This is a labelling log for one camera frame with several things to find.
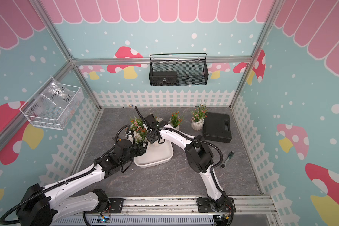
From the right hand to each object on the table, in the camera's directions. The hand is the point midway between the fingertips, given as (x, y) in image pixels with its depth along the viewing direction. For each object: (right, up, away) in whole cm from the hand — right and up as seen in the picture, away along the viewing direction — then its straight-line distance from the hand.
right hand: (152, 136), depth 93 cm
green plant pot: (-5, +3, -6) cm, 8 cm away
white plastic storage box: (+3, -12, +2) cm, 12 cm away
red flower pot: (+15, +11, +6) cm, 20 cm away
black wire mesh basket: (+25, +43, +2) cm, 50 cm away
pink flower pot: (+31, +13, +4) cm, 34 cm away
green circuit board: (-24, -42, -20) cm, 52 cm away
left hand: (-2, -4, -11) cm, 12 cm away
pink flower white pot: (-9, +6, -3) cm, 12 cm away
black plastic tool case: (+45, +5, +9) cm, 46 cm away
